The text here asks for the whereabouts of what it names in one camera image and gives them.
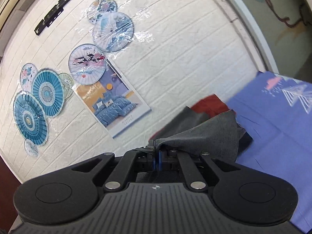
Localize dark grey pants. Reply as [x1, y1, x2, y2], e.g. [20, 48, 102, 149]
[151, 107, 253, 162]

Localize bedding advertisement poster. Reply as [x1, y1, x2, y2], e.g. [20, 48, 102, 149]
[74, 61, 151, 137]

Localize red garment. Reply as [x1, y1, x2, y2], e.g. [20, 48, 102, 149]
[150, 95, 229, 140]

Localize small pale green fan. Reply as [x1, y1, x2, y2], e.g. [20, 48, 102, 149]
[58, 73, 74, 99]

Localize white umbrella fan red print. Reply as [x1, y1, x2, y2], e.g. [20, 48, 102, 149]
[68, 43, 108, 85]

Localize medium blue paper fan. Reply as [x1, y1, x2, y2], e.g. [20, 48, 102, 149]
[32, 69, 65, 117]

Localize blue printed bed sheet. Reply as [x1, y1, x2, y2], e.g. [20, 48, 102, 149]
[227, 72, 312, 233]

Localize white umbrella fan blue print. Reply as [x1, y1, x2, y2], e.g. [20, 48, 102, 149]
[91, 12, 134, 52]

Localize pink floral round fan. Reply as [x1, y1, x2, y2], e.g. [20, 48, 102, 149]
[19, 63, 38, 92]

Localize small floral round fan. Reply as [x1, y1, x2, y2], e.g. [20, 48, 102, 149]
[86, 0, 117, 24]

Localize black wall hook rack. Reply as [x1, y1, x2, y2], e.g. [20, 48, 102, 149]
[34, 0, 70, 36]

